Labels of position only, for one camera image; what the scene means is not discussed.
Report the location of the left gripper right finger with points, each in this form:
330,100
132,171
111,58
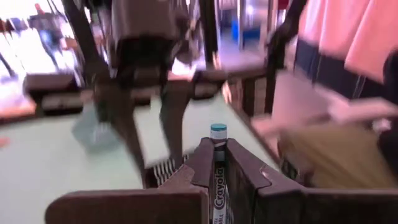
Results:
245,180

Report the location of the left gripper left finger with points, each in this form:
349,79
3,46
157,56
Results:
196,168

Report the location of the black plastic basket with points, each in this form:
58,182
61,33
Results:
166,171

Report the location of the teal crayon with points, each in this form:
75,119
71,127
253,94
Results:
219,199

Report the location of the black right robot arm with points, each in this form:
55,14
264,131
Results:
143,62

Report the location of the person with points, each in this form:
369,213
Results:
342,149

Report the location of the teal plastic bin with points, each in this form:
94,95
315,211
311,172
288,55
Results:
93,133

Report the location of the green table mat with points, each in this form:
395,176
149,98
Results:
46,168

